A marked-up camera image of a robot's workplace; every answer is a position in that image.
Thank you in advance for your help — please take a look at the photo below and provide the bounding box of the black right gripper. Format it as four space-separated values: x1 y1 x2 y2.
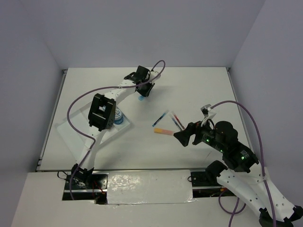
173 115 225 152

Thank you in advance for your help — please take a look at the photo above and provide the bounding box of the yellow pink highlighter pen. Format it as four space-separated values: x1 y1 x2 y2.
154 128 175 136

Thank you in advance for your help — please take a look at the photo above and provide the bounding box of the blue round splash-lid container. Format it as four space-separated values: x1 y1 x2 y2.
114 108 124 125

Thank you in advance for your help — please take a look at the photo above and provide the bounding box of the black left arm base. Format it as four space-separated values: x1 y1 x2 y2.
57 170 109 205

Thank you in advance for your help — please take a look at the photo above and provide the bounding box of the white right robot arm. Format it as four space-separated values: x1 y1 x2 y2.
174 121 303 227

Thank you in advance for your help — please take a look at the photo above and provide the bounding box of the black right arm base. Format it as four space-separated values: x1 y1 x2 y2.
187 171 234 198

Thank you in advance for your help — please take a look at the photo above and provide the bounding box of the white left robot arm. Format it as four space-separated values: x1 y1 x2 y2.
67 66 160 189

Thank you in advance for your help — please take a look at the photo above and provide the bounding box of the red gel pen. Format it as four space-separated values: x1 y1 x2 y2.
172 112 185 130

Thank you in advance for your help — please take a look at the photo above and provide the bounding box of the silver foil sheet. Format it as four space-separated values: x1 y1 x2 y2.
107 170 195 205

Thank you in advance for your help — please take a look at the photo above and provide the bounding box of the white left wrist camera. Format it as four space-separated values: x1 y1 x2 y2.
149 71 161 83

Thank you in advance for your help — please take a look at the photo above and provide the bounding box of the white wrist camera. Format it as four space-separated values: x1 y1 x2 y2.
200 104 216 125
149 71 161 83

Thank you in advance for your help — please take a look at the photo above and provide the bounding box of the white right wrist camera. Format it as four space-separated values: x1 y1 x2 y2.
200 104 216 125

